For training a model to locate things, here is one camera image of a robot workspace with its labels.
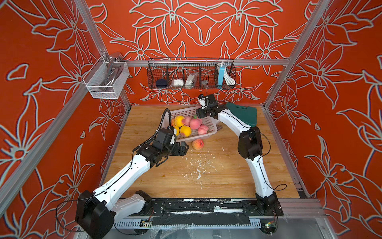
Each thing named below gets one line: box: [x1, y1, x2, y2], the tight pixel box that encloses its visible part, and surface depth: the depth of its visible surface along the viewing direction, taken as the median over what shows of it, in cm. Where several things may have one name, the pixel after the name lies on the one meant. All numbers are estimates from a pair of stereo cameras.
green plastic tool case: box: [225, 102, 258, 128], surface depth 114 cm
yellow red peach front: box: [174, 115, 186, 127], surface depth 99 cm
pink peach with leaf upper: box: [197, 124, 209, 135], surface depth 99 cm
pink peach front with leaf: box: [184, 116, 191, 126], surface depth 102 cm
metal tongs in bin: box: [98, 52, 124, 93], surface depth 87 cm
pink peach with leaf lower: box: [189, 114, 201, 130], surface depth 99 cm
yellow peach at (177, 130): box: [173, 125, 180, 136], surface depth 100 cm
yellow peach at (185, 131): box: [180, 125, 192, 138], surface depth 100 cm
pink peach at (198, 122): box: [194, 118, 203, 126], surface depth 99 cm
